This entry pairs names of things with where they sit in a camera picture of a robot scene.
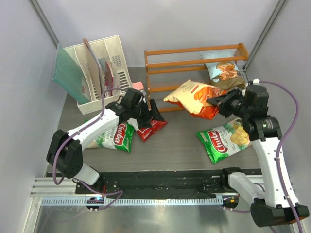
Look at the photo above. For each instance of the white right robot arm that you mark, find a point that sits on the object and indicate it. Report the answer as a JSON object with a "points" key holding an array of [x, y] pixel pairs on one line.
{"points": [[277, 203]]}

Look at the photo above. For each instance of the brown flat board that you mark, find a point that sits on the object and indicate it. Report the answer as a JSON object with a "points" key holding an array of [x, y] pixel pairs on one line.
{"points": [[94, 68]]}

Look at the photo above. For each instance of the green Chuba bag right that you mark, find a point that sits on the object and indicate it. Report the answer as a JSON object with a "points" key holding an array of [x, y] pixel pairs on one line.
{"points": [[224, 141]]}

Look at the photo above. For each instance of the green chuba bag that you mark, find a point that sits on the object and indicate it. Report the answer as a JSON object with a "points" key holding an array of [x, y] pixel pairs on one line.
{"points": [[224, 141], [117, 138]]}

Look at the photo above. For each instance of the teal green folder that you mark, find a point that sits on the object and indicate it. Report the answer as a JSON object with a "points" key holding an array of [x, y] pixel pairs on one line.
{"points": [[69, 75]]}

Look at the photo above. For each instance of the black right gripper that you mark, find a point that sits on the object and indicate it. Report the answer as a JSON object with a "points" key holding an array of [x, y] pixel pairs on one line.
{"points": [[222, 101]]}

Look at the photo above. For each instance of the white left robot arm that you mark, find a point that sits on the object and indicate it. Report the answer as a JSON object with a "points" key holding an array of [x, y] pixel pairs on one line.
{"points": [[65, 153]]}

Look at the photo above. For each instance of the green Chuba bag left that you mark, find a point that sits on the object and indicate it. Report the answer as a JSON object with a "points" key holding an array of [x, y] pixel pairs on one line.
{"points": [[117, 138]]}

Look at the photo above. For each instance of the pink patterned booklet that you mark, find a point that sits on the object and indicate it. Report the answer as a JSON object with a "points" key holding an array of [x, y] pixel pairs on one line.
{"points": [[109, 76]]}

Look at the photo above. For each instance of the small pink box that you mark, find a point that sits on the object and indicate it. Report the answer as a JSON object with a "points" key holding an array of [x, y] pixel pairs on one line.
{"points": [[138, 86]]}

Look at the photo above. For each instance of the cream plastic file organizer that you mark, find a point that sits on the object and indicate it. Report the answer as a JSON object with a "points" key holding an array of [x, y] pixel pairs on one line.
{"points": [[114, 71]]}

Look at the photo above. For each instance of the red Chuba chips bag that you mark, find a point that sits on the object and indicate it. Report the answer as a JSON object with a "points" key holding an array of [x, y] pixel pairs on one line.
{"points": [[145, 133]]}

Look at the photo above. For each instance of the light blue cassava chips bag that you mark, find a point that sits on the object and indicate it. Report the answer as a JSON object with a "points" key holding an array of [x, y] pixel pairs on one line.
{"points": [[225, 75]]}

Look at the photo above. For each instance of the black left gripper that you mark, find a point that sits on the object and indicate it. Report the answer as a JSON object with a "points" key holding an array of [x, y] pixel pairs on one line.
{"points": [[145, 123]]}

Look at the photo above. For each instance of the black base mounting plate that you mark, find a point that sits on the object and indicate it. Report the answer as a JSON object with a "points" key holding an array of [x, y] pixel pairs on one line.
{"points": [[184, 184]]}

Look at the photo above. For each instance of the orange wooden shelf rack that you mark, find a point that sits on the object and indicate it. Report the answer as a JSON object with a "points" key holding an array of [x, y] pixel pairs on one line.
{"points": [[203, 55]]}

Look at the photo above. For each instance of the beige orange cassava chips bag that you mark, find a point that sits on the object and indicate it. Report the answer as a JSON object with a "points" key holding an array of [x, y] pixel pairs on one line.
{"points": [[193, 96]]}

